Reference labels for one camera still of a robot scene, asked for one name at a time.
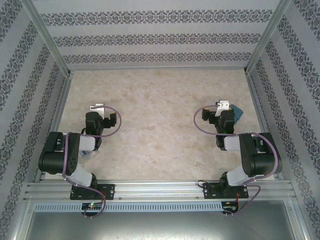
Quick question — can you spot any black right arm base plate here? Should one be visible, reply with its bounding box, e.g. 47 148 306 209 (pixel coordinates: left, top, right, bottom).
202 182 250 200

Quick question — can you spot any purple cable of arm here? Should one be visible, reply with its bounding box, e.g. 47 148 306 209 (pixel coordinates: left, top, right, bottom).
194 104 280 216
61 105 123 220

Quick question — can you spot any aluminium mounting rail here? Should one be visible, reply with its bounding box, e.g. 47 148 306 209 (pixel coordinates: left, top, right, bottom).
23 179 297 201

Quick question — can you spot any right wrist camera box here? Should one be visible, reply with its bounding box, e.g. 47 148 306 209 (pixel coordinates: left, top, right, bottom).
215 99 231 118

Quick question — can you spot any aluminium back rail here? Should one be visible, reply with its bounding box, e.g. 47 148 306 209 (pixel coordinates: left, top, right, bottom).
67 65 248 73

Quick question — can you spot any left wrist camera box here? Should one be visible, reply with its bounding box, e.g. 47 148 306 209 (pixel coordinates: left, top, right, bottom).
89 102 105 117

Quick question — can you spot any teal leather card holder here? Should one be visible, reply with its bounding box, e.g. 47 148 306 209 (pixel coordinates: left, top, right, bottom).
229 104 245 124

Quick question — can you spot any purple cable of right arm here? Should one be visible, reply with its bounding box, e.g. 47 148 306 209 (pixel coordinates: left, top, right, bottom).
194 104 280 216

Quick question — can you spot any aluminium side rail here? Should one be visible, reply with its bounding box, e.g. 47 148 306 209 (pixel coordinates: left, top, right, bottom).
245 70 285 181
34 71 75 183

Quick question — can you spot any grey metal shelf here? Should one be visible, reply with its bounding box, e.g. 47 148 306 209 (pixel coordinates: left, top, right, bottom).
14 199 310 240

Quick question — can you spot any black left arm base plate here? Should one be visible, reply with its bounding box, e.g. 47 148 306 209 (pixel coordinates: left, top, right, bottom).
69 183 116 201

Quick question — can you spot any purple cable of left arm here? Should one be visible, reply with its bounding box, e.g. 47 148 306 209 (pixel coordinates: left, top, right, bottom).
61 105 123 220

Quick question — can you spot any small circuit board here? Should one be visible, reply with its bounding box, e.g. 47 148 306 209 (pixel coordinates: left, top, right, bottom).
81 202 104 211

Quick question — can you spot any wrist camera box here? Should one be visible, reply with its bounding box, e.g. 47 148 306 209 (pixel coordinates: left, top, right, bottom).
89 102 105 117
215 99 231 118

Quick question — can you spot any aluminium frame post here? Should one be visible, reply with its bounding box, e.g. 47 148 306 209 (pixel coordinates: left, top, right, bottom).
21 0 72 77
244 0 293 74

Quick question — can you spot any slotted grey cable duct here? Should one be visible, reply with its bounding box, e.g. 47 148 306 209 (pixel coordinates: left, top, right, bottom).
33 201 224 213

